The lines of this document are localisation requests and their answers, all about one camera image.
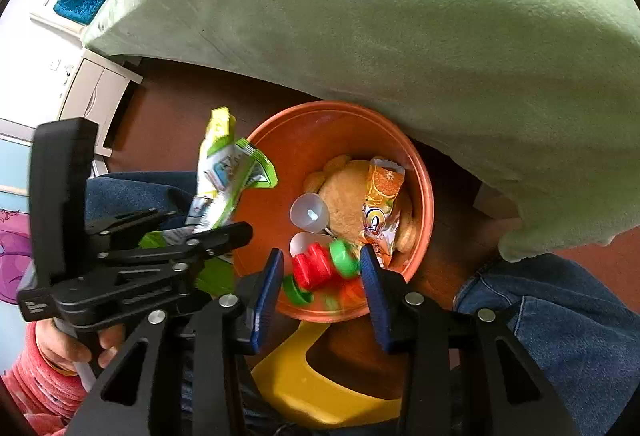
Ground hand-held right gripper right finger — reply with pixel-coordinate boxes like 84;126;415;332
359;243;581;436

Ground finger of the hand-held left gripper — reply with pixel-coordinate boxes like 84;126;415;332
100;222;254;270
85;209;177;243

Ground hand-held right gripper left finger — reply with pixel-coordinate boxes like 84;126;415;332
65;247;286;436

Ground red and green plastic caps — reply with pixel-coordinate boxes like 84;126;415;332
281;239;367;310

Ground green and white snack packet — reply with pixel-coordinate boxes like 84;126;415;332
139;107;278;294

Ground clear plastic cup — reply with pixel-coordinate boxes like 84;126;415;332
290;193;330;235
290;232;321;263

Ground orange snack bag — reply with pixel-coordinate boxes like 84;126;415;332
361;157;407;267

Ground orange plastic basin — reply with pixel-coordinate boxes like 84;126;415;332
231;100;435;322

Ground person's left forearm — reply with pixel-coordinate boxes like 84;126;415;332
0;321;96;423

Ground person's left hand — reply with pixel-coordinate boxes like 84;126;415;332
37;319;126;377

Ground person's left leg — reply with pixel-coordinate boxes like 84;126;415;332
82;171;241;297

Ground person's leg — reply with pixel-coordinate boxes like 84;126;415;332
82;171;241;297
452;253;640;436

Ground cartoon printed cabinet door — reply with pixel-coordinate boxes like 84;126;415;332
0;119;37;309

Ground yellow plastic stool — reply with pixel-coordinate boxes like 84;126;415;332
250;321;403;429

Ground tan plush toy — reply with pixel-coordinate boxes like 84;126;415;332
304;155;420;253

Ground white nightstand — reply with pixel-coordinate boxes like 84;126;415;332
59;51;144;157

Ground person's right leg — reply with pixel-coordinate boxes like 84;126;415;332
452;253;640;436

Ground green fleece blanket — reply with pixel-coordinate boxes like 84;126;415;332
82;0;640;263

